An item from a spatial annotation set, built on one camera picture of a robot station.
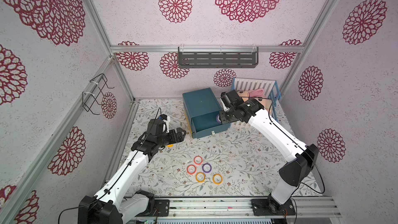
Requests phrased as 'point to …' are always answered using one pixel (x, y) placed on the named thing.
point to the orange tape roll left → (200, 177)
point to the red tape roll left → (191, 169)
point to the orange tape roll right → (217, 179)
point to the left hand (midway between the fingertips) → (179, 134)
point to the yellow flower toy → (170, 145)
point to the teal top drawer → (206, 124)
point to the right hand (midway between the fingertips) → (228, 117)
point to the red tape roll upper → (198, 160)
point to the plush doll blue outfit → (244, 94)
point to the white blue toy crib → (266, 92)
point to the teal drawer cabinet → (201, 108)
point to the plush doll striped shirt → (267, 103)
